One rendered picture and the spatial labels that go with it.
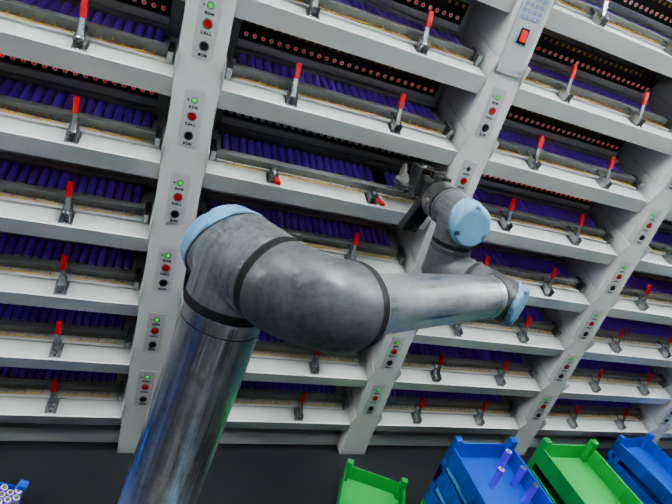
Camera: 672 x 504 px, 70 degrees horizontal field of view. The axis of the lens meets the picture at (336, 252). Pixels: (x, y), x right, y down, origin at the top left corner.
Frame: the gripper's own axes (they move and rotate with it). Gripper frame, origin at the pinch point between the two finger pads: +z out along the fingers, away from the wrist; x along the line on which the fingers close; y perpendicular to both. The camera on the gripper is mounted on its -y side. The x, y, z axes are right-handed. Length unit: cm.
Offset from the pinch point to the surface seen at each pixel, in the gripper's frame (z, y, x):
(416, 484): -18, -95, -33
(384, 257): -1.0, -22.7, -1.9
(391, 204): -4.2, -5.9, 3.2
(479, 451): -36, -61, -32
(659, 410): -4, -71, -149
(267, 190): -5.9, -8.3, 36.7
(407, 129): -2.3, 13.6, 4.9
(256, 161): -1.9, -2.9, 40.2
